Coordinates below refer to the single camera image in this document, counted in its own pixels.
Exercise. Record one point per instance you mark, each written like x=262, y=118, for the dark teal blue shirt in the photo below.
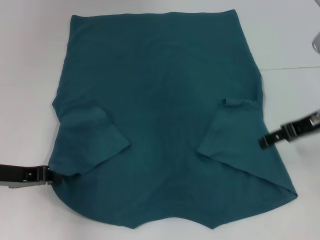
x=160, y=100

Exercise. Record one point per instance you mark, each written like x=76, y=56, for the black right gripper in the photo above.
x=303, y=123

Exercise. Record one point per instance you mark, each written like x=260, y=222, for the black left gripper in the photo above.
x=17, y=175

